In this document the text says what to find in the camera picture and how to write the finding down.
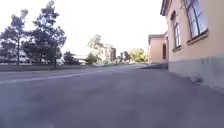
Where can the distant trees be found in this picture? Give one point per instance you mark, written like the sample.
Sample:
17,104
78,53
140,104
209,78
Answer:
135,55

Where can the distant pale building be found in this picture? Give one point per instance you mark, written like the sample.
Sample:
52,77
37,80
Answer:
108,52

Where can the grey asphalt pavement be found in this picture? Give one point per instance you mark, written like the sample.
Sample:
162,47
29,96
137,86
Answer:
110,100

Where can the dark bush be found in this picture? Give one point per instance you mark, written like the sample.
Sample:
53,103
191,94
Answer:
70,58

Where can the grey asphalt road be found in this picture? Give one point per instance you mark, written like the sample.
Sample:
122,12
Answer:
66,73

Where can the yellow-green leafy tree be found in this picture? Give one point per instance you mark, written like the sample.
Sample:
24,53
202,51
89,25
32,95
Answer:
95,45

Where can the beige building with grey base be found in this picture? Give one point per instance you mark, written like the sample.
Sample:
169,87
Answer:
196,43

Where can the grass strip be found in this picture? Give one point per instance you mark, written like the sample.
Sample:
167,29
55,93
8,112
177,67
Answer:
36,67

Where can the beige building with red roof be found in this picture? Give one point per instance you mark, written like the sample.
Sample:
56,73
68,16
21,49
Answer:
156,50

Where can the tall dark pine tree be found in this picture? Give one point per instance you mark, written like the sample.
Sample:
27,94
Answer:
46,36
15,40

